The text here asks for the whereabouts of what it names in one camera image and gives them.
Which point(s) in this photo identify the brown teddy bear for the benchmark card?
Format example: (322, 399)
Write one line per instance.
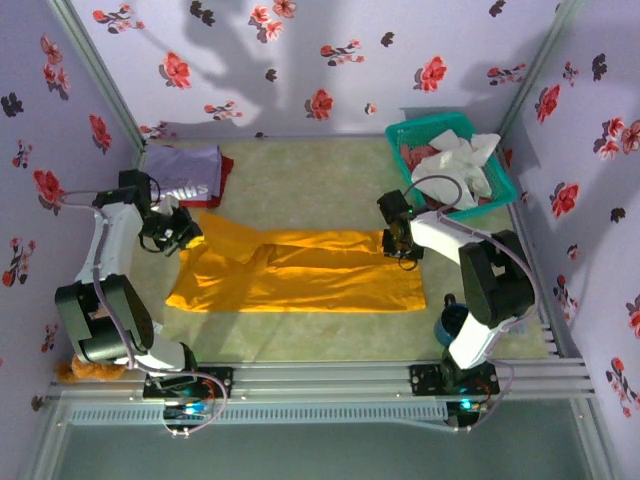
(95, 372)

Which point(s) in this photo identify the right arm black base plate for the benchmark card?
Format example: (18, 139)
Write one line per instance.
(422, 380)

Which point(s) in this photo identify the folded lavender printed t-shirt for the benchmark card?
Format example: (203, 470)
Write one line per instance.
(185, 165)

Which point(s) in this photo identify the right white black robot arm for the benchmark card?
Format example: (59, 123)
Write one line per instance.
(495, 280)

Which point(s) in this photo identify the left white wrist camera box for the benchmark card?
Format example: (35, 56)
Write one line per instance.
(165, 206)

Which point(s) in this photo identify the teal plastic basket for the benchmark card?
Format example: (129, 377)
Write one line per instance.
(400, 131)

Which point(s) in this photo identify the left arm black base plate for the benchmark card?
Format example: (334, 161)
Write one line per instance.
(222, 382)

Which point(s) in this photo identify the folded red t-shirt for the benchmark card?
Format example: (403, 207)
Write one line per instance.
(227, 170)

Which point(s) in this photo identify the orange yellow t-shirt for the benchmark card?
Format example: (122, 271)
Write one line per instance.
(300, 270)

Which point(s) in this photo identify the aluminium mounting rail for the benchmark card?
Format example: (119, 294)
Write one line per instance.
(320, 380)

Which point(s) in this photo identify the dark blue mug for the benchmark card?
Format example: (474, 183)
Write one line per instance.
(450, 325)

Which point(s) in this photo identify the crumpled white t-shirt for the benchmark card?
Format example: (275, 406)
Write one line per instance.
(450, 170)

